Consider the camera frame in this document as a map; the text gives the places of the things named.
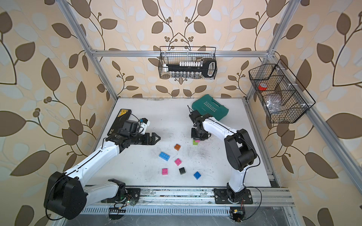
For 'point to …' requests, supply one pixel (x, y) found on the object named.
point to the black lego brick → (182, 170)
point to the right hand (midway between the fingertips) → (197, 139)
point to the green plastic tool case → (207, 105)
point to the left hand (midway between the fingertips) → (152, 136)
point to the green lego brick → (194, 143)
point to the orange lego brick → (177, 147)
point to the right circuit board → (237, 213)
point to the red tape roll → (263, 86)
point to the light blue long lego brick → (164, 156)
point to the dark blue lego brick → (197, 175)
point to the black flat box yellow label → (122, 115)
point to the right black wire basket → (284, 98)
